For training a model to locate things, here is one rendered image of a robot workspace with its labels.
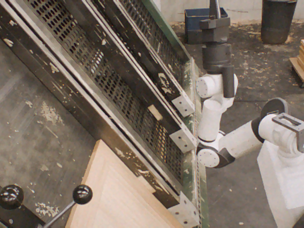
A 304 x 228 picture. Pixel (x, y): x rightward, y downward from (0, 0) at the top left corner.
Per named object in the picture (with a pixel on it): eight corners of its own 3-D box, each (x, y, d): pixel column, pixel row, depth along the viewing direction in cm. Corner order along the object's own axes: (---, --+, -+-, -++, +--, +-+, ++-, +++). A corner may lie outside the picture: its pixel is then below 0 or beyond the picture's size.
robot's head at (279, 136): (284, 135, 86) (275, 108, 82) (315, 151, 77) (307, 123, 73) (265, 150, 85) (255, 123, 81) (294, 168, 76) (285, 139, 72)
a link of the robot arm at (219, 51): (238, 16, 100) (239, 55, 104) (210, 18, 106) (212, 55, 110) (218, 20, 91) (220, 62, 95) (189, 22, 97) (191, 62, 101)
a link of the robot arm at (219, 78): (219, 55, 108) (220, 89, 111) (191, 60, 103) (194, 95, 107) (243, 58, 98) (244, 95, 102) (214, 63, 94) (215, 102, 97)
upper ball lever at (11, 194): (-13, 207, 57) (16, 217, 47) (-30, 194, 55) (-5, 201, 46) (4, 190, 59) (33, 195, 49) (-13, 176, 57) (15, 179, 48)
